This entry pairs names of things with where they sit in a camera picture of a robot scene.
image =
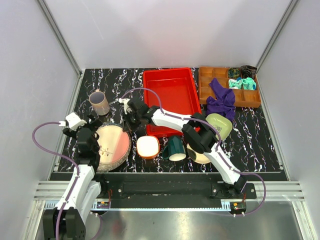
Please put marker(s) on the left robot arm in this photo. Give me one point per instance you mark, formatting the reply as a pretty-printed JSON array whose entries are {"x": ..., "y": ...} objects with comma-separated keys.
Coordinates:
[{"x": 68, "y": 217}]

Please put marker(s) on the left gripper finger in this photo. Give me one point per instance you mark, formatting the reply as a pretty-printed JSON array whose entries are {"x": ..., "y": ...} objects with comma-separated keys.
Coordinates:
[
  {"x": 96, "y": 123},
  {"x": 91, "y": 117}
]

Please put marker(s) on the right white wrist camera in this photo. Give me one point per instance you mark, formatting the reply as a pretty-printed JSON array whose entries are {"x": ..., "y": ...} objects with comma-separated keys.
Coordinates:
[{"x": 125, "y": 103}]

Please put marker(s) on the green panda square dish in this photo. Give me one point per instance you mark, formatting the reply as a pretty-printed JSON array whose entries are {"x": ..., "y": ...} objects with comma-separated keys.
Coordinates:
[{"x": 221, "y": 124}]

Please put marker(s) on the mint green sock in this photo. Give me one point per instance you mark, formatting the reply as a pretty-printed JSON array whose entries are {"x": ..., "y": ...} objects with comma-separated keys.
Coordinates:
[{"x": 249, "y": 84}]

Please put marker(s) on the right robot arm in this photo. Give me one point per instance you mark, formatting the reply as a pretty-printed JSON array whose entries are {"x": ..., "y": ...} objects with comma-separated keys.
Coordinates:
[{"x": 196, "y": 131}]

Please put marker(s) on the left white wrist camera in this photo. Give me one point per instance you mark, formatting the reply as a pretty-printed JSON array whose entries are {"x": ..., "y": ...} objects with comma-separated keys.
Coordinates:
[{"x": 72, "y": 121}]

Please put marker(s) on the speckled grey large plate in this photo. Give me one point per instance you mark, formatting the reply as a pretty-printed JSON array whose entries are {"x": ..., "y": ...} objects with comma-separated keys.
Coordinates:
[{"x": 125, "y": 157}]

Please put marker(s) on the aluminium frame rail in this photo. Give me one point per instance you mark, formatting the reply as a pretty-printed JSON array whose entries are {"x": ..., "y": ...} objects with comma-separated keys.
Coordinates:
[{"x": 58, "y": 35}]

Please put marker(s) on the wooden compartment organizer tray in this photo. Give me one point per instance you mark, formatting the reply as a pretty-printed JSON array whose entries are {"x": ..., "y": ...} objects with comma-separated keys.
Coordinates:
[{"x": 243, "y": 97}]

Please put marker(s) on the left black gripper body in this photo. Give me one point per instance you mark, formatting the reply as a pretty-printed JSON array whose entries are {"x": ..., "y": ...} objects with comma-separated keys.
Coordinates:
[{"x": 70, "y": 132}]

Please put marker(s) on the white mint sock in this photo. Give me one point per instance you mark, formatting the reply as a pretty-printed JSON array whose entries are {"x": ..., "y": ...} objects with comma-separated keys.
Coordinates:
[{"x": 235, "y": 83}]

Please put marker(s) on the red plastic bin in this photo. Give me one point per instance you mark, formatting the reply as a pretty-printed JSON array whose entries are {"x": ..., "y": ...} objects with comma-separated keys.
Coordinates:
[{"x": 174, "y": 90}]

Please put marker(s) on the brown dark rolled sock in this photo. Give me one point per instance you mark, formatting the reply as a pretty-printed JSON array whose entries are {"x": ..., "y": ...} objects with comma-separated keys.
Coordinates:
[{"x": 248, "y": 71}]

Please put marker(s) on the orange white square bowl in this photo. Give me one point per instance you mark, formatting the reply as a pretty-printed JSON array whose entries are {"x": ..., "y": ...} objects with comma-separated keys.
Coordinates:
[{"x": 147, "y": 147}]

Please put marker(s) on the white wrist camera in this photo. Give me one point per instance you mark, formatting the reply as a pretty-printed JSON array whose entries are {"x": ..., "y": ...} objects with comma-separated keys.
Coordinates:
[
  {"x": 72, "y": 121},
  {"x": 125, "y": 103}
]

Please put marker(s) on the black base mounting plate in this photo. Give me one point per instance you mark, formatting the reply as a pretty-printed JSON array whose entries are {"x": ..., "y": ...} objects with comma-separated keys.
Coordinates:
[{"x": 168, "y": 190}]

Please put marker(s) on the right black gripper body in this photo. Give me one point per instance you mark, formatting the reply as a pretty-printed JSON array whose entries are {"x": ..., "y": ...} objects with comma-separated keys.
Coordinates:
[{"x": 135, "y": 118}]

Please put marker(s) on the dark patterned sock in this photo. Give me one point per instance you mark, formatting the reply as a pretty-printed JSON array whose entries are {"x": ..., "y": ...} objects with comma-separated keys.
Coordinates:
[{"x": 234, "y": 73}]

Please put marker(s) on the purple cloth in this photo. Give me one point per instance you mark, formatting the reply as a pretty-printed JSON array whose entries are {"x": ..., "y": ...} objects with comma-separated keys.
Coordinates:
[{"x": 223, "y": 103}]

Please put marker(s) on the pink cream round plate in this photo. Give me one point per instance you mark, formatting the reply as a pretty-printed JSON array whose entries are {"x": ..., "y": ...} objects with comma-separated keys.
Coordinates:
[{"x": 113, "y": 142}]

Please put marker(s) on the dark green mug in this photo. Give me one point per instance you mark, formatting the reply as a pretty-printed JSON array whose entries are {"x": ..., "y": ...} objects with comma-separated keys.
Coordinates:
[{"x": 174, "y": 150}]

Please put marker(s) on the iridescent pink cup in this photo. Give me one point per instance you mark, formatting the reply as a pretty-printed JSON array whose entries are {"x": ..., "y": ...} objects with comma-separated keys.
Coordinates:
[{"x": 99, "y": 103}]

